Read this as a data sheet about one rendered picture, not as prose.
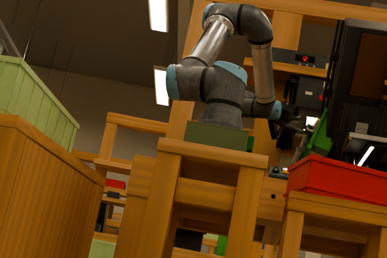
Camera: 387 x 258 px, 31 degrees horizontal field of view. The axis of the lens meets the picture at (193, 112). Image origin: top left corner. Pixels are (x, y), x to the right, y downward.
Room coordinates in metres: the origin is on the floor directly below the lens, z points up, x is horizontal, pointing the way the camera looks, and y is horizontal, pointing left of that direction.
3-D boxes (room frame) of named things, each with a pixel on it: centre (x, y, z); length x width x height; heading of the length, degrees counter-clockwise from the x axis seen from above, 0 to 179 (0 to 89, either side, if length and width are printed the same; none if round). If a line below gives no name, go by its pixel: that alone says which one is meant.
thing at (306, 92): (2.91, -0.52, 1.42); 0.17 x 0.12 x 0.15; 83
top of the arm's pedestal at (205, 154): (2.08, -0.09, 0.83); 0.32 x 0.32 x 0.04; 84
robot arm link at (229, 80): (2.08, -0.08, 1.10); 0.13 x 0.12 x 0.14; 69
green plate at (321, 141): (2.63, -0.53, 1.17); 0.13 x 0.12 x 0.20; 83
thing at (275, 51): (2.94, -0.34, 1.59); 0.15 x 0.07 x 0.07; 83
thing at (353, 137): (2.58, -0.67, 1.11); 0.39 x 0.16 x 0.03; 173
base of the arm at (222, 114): (2.08, -0.09, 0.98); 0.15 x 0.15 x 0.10
